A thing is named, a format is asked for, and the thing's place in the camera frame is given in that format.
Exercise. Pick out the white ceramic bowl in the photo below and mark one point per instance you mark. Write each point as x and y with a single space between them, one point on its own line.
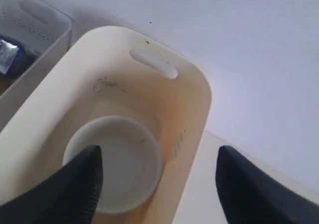
131 157

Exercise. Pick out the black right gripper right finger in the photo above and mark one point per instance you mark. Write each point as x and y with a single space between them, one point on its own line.
250 196

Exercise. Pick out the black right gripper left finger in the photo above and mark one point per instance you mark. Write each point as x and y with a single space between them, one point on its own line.
69 196

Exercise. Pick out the white perforated plastic basket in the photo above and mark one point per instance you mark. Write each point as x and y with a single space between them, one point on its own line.
43 30

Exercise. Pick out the cream plastic bin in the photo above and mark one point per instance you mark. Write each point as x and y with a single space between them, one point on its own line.
110 70

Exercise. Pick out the blue white milk carton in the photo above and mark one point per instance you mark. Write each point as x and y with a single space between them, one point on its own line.
14 58

